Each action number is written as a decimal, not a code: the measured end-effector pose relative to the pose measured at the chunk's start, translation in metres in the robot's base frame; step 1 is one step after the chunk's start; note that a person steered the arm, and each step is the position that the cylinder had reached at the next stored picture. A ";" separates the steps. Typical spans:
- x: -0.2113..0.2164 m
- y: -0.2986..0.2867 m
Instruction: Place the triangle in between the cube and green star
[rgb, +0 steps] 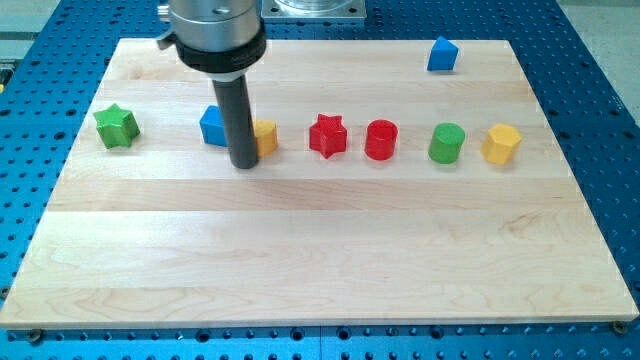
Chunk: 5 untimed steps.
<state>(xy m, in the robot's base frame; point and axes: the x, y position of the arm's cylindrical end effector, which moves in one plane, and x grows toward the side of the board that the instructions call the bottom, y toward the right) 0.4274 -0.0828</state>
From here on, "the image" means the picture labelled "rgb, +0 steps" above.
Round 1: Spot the blue cube block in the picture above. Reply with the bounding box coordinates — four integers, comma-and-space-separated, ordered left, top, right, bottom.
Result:
199, 105, 227, 147

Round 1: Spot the yellow hexagon block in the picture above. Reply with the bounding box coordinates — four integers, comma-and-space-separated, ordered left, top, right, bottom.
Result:
481, 123, 522, 165

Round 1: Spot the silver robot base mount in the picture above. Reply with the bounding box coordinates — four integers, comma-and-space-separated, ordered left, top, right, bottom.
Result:
261, 0, 367, 21

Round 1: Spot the blue triangle block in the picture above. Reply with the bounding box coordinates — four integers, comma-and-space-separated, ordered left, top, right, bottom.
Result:
427, 36, 459, 71

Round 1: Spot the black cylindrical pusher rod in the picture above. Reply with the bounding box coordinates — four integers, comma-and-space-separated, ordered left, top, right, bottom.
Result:
212, 75, 258, 169

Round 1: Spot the red cylinder block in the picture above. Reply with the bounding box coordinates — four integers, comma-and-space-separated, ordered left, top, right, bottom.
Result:
365, 119, 398, 161

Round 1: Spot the wooden board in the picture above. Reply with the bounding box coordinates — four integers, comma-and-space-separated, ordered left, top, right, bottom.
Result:
1, 39, 638, 329

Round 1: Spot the red star block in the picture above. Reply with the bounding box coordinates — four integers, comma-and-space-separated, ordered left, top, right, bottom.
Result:
309, 114, 348, 159

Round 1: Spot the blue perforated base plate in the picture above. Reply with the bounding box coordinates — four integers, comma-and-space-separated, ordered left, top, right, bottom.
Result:
1, 1, 639, 359

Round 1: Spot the green cylinder block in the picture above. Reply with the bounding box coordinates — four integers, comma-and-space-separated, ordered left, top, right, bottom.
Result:
428, 123, 466, 164

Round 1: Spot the yellow pentagon block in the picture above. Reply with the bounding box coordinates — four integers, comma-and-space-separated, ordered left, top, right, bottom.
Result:
254, 120, 279, 158

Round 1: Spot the green star block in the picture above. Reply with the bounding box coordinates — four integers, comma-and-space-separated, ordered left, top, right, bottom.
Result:
93, 104, 140, 149

